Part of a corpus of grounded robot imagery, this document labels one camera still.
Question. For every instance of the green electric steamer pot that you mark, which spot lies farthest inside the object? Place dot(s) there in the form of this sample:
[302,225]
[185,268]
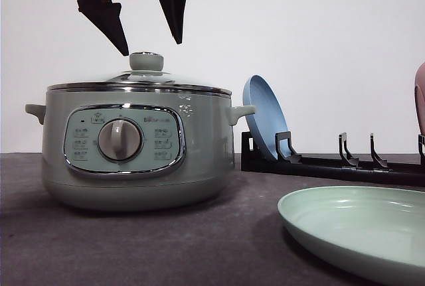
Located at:
[137,151]

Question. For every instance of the green plate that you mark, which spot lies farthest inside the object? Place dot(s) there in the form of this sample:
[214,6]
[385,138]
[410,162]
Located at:
[379,231]

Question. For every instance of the blue plate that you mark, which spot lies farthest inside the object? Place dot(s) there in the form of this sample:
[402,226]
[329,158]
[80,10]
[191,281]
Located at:
[269,118]

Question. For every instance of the black plate rack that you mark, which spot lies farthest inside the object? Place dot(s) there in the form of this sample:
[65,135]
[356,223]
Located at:
[289,162]

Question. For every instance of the glass steamer lid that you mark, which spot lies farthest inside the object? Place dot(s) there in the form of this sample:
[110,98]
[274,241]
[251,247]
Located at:
[140,80]

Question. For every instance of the pink plate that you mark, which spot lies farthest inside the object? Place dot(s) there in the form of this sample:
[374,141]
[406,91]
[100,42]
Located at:
[419,88]

